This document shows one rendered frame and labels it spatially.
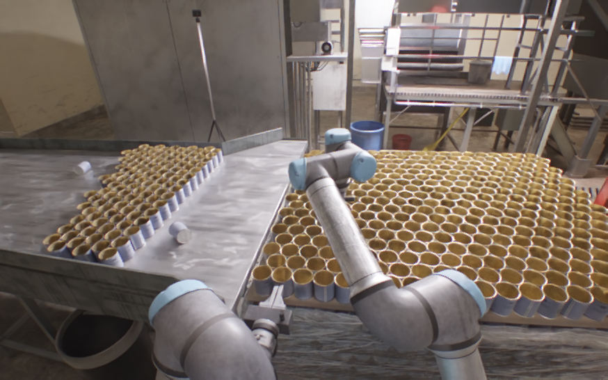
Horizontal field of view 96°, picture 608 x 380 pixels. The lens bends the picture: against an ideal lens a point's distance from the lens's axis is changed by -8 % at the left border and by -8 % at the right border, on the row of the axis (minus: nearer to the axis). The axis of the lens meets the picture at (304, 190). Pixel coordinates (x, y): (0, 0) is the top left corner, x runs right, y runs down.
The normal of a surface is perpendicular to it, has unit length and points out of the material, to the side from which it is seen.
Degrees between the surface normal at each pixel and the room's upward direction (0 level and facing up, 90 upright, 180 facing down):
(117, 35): 90
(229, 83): 90
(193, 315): 7
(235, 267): 0
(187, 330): 26
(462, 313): 50
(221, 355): 36
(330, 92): 90
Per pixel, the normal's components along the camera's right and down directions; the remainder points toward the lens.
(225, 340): 0.31, -0.66
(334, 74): -0.18, 0.50
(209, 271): -0.03, -0.86
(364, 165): 0.39, 0.44
